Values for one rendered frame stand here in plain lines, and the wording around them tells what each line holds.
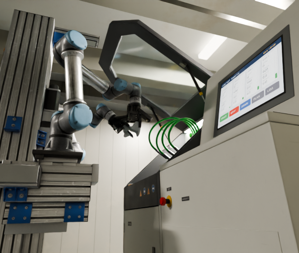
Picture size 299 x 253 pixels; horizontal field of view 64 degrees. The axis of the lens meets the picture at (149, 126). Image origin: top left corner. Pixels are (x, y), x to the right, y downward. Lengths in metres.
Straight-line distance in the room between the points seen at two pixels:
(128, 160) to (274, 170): 3.09
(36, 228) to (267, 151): 1.07
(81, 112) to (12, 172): 0.38
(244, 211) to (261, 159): 0.15
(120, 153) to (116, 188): 0.52
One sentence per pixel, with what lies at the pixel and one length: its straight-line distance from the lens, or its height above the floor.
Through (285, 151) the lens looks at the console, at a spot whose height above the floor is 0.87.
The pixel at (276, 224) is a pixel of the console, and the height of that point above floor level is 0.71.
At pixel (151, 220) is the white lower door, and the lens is 1.31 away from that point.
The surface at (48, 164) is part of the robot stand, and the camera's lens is 1.23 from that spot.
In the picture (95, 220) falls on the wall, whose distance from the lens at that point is 3.44.
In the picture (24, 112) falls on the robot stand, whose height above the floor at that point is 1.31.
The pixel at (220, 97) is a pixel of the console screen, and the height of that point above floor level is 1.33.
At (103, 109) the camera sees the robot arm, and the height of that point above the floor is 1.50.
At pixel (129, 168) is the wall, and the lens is 3.59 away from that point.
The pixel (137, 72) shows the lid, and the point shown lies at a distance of 1.90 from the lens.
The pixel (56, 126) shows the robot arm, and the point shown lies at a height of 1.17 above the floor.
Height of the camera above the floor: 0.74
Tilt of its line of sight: 21 degrees up
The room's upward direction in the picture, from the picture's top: 2 degrees counter-clockwise
